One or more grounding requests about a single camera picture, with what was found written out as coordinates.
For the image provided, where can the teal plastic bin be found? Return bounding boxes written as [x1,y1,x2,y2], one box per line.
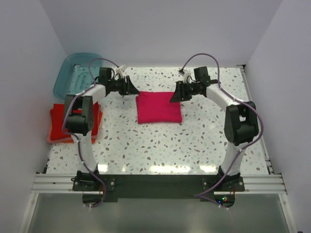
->
[53,52,103,100]

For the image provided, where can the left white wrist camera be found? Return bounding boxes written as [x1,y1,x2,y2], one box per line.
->
[116,64,128,76]

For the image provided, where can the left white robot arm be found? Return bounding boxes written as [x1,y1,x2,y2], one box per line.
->
[62,65,139,190]

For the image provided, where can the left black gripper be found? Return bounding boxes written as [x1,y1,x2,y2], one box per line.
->
[109,76,140,96]

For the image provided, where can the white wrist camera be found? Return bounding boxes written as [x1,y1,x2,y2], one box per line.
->
[116,64,128,76]
[178,69,191,83]

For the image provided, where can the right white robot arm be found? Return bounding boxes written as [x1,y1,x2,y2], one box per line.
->
[170,67,259,191]

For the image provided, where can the aluminium frame rail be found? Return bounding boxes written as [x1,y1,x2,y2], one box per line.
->
[31,174,287,194]

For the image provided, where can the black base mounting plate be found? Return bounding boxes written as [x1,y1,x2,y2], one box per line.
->
[71,172,245,207]

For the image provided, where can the magenta t-shirt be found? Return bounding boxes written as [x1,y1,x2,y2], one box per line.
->
[136,91,183,124]

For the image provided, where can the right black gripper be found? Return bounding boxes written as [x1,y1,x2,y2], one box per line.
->
[169,81,199,104]

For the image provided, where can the folded red t-shirt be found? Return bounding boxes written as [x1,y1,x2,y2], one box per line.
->
[50,103,101,136]

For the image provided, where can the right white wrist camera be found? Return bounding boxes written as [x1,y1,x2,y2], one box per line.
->
[178,69,191,83]

